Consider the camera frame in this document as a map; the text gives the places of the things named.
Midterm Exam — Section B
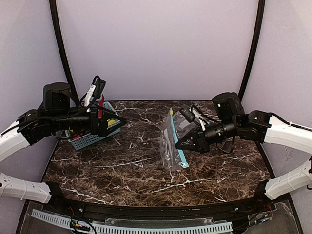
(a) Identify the dark red toy food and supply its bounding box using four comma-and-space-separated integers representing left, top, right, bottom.
70, 129, 89, 140

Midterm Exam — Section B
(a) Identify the grey slotted cable duct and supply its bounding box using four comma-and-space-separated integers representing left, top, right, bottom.
31, 209, 233, 234

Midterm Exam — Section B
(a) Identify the black corner post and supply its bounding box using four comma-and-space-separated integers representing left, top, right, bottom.
238, 0, 266, 101
49, 0, 79, 107

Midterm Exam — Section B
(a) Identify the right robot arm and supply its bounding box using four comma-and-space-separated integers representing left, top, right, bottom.
175, 92, 312, 201

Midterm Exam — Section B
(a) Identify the red toy chili pepper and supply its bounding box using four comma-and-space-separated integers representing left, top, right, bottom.
97, 94, 105, 119

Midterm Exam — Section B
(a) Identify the blue perforated plastic basket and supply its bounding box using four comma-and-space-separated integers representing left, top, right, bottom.
65, 100, 126, 150

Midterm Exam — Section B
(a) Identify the right black corner post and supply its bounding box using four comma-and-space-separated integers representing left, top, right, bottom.
238, 0, 266, 101

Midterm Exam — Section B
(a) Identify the left black corner post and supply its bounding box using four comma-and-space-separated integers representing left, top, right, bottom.
49, 0, 79, 107

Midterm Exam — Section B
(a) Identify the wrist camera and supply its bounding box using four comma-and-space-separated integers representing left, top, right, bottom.
80, 75, 106, 112
179, 107, 195, 123

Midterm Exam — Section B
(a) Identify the yellow toy food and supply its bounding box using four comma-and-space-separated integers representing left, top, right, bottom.
108, 119, 117, 127

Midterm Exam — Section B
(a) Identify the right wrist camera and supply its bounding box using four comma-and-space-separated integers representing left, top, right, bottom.
179, 107, 195, 123

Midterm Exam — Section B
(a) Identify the black front table rail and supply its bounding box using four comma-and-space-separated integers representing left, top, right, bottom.
43, 197, 269, 221

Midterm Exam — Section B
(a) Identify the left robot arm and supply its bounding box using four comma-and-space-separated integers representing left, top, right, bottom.
0, 78, 126, 204

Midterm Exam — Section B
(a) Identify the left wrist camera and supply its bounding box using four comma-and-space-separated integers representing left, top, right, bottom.
80, 75, 106, 112

